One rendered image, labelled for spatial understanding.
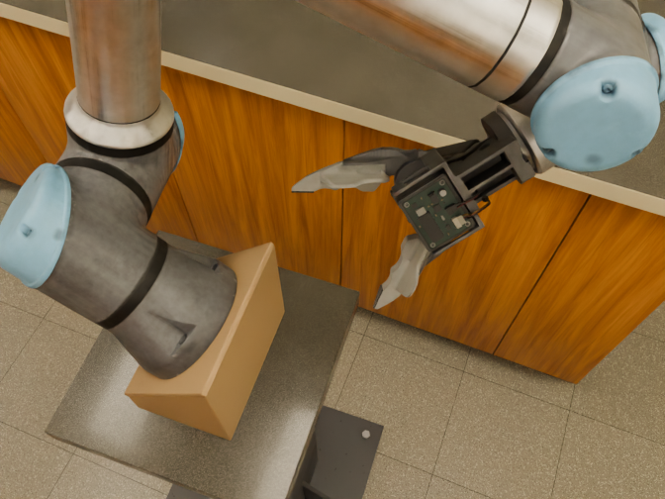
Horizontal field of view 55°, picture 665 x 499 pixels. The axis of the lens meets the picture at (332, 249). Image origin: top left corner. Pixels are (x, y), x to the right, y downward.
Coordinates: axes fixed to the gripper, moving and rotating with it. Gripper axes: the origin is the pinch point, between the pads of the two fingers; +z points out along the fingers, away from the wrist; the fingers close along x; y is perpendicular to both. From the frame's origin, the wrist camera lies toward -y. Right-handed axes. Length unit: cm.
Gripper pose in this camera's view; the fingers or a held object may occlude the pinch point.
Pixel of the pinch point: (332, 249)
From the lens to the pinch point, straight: 64.0
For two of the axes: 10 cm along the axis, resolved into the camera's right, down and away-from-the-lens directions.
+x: 5.5, 7.8, 2.8
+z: -8.3, 5.2, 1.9
